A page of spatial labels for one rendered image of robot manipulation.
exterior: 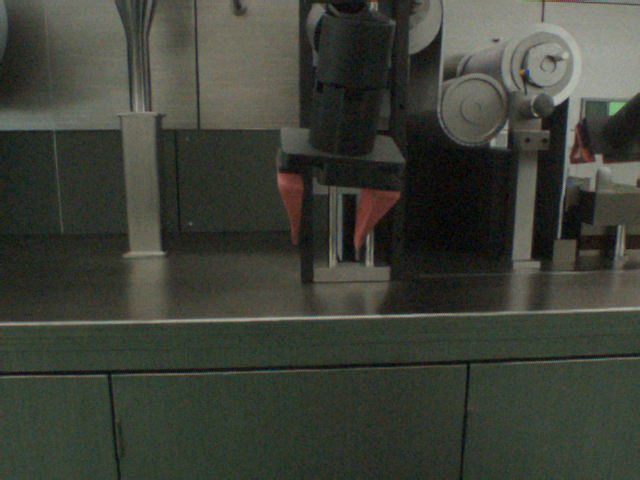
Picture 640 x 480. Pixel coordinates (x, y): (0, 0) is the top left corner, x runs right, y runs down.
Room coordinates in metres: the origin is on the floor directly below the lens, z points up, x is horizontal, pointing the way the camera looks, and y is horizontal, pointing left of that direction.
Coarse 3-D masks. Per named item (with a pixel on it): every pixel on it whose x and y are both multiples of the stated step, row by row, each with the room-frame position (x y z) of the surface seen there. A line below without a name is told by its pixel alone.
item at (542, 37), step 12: (528, 36) 0.98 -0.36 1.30; (540, 36) 0.98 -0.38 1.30; (552, 36) 0.98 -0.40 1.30; (516, 48) 0.98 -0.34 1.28; (528, 48) 0.98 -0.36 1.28; (564, 48) 0.98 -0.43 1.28; (516, 60) 0.98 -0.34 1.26; (516, 72) 0.98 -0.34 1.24; (516, 84) 0.98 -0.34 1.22; (528, 84) 0.98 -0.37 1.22; (564, 84) 0.98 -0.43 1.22; (552, 96) 0.98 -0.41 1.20
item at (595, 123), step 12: (588, 120) 0.85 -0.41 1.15; (600, 120) 0.85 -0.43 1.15; (612, 120) 0.82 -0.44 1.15; (624, 120) 0.79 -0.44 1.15; (588, 132) 0.84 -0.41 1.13; (600, 132) 0.84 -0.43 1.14; (612, 132) 0.82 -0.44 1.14; (624, 132) 0.80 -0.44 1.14; (636, 132) 0.78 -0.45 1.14; (588, 144) 0.84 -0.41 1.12; (600, 144) 0.83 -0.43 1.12; (612, 144) 0.83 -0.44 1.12; (624, 144) 0.81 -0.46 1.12; (636, 144) 0.83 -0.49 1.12
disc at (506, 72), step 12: (540, 24) 0.99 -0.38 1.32; (552, 24) 0.99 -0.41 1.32; (516, 36) 0.98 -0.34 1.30; (564, 36) 0.99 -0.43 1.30; (576, 48) 0.99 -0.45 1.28; (504, 60) 0.98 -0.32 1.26; (576, 60) 0.99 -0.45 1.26; (504, 72) 0.98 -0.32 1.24; (576, 72) 0.99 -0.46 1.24; (504, 84) 0.98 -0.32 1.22; (564, 96) 0.99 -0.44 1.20
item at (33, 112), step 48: (0, 0) 1.04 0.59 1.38; (0, 48) 1.02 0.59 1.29; (0, 96) 1.01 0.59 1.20; (48, 96) 1.23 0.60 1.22; (0, 144) 0.99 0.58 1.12; (48, 144) 1.21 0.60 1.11; (0, 192) 0.98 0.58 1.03; (48, 192) 1.19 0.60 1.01; (0, 240) 0.96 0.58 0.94; (48, 240) 1.16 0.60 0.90
